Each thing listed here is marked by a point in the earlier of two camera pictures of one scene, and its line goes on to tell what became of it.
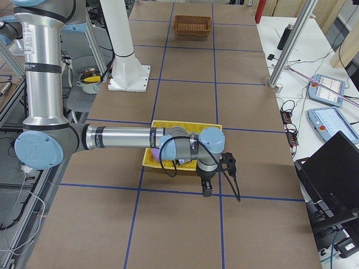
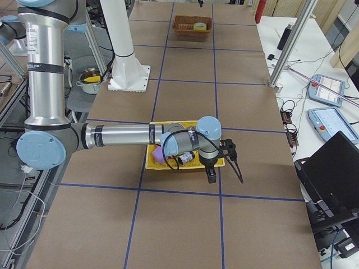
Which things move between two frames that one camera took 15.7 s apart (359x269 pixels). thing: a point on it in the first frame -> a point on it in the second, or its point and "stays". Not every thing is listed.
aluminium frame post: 300,25 stays
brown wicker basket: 194,25 stays
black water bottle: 285,36 stays
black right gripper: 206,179 -> 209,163
